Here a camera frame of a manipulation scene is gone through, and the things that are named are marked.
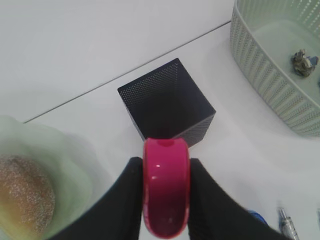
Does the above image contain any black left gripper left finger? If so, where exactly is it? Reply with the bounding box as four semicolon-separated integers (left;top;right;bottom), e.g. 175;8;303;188
51;157;143;240

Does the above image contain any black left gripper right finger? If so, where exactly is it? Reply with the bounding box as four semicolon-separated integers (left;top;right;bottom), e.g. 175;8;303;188
187;158;287;240

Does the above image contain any blue pencil sharpener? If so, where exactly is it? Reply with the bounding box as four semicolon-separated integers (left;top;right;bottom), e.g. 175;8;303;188
248;210;268;225

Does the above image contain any pink pencil sharpener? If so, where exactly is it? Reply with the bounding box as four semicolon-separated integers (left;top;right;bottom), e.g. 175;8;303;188
142;138;191;240

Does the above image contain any sugared bread bun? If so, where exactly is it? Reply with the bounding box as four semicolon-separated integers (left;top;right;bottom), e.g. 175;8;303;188
0;155;55;240

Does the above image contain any paper ball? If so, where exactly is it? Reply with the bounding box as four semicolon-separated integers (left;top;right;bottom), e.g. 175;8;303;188
291;49;320;78

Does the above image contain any green glass wavy plate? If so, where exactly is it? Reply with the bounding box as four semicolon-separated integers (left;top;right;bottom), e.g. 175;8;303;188
0;116;100;240

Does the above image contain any grey retractable pen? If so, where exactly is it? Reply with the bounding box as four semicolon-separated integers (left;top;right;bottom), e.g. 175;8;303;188
277;207;300;240

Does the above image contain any black mesh pen holder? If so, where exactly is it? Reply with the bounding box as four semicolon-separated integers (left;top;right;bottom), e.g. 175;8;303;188
117;58;216;147

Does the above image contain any green plastic woven basket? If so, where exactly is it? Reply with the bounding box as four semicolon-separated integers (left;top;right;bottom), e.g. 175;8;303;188
230;0;320;137

